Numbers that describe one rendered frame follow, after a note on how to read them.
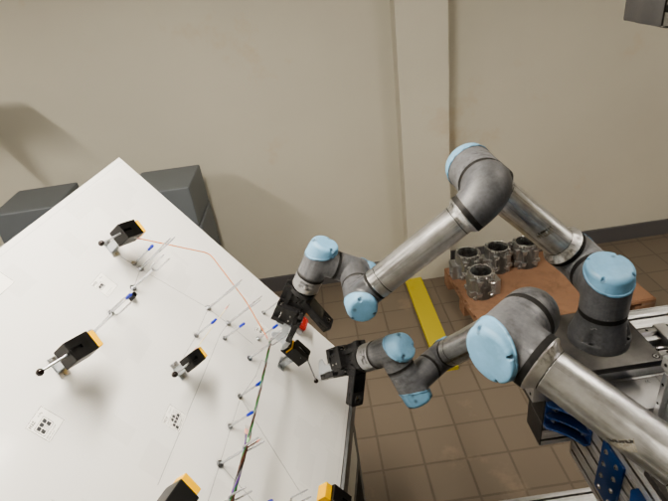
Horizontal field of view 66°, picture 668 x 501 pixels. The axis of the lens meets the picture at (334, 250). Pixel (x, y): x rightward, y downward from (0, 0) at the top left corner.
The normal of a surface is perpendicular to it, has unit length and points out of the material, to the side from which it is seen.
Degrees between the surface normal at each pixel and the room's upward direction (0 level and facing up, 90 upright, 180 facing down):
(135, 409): 53
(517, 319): 16
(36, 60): 90
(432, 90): 90
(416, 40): 90
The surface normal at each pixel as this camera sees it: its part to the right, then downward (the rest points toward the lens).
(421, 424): -0.12, -0.86
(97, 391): 0.72, -0.55
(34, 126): 0.08, 0.49
